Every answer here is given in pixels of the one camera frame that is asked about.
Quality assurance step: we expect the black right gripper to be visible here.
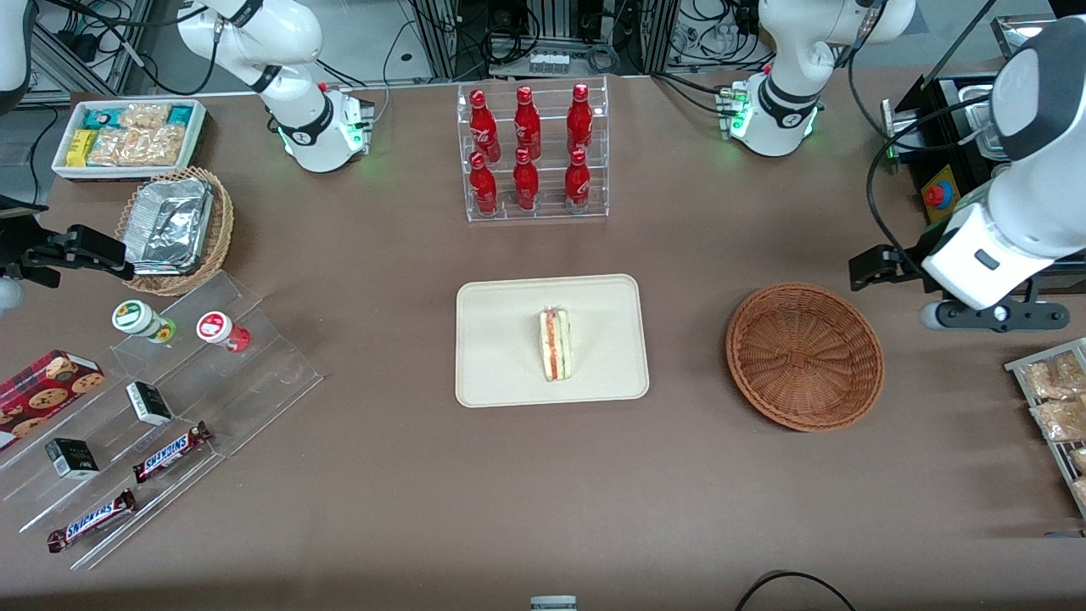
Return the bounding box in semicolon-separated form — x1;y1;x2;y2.
0;195;137;289

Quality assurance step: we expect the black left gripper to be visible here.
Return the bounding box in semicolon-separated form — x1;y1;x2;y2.
849;238;938;293

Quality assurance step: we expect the triangular sandwich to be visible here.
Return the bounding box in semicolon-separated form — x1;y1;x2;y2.
539;307;574;382

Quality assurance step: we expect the brown wicker basket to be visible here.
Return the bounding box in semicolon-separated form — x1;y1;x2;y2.
725;283;886;434

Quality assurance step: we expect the light wicker basket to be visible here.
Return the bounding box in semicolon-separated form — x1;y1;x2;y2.
115;166;235;297

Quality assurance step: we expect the beige plastic tray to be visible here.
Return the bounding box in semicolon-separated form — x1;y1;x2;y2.
456;273;651;409

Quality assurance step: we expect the green lid yogurt cup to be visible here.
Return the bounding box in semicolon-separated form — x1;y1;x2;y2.
111;300;177;345

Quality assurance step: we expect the white plastic snack bin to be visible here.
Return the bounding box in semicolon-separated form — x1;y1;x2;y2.
51;98;208;183

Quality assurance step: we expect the stack of foil trays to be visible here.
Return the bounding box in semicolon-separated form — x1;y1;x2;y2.
125;178;215;276

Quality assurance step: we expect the large clear cookie bag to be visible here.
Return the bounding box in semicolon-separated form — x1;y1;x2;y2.
87;125;187;168

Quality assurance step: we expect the red plaid cookie box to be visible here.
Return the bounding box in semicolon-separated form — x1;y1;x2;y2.
0;350;106;452

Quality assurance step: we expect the black and yellow machine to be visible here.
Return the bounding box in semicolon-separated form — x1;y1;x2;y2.
881;72;1086;294

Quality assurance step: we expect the small clear cookie bag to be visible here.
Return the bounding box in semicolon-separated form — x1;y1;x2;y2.
119;103;171;133

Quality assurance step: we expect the red lid yogurt cup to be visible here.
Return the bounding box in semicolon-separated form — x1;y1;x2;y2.
196;311;252;354

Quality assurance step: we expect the small black box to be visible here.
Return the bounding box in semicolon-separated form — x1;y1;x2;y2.
126;381;174;427
45;438;100;481

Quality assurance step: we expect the clear acrylic step display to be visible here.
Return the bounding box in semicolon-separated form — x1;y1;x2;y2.
0;270;324;571

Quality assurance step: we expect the Snickers chocolate bar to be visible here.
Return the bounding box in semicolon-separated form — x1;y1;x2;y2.
132;422;213;485
47;488;137;554

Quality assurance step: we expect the steel food pan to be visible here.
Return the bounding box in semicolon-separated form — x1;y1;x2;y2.
991;12;1061;60

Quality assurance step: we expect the red cola bottle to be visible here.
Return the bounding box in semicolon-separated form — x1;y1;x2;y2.
567;82;594;156
513;85;542;160
564;149;591;213
469;151;499;215
469;89;501;164
512;148;540;211

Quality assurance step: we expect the clear acrylic bottle rack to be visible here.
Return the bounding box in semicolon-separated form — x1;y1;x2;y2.
456;76;610;223

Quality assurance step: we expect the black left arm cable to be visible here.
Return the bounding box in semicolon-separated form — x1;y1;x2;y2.
847;0;1002;257

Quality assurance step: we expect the metal wire rack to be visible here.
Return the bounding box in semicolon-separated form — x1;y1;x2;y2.
1005;338;1086;520

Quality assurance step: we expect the black cable loop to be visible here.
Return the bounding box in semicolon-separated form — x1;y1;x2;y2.
734;570;858;611

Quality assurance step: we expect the aluminium frame rack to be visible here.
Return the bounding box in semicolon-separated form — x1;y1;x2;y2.
407;0;680;81

